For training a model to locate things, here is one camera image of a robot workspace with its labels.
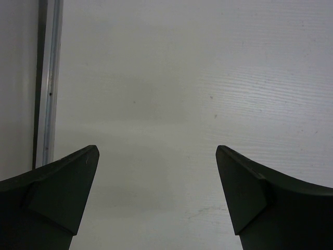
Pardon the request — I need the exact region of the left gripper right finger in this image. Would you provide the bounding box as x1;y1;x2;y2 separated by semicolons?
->
216;145;332;249

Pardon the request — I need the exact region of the left aluminium table rail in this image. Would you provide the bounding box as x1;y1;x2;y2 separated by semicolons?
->
33;1;63;168

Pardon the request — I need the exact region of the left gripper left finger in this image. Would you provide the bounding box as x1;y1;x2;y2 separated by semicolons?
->
1;145;99;249

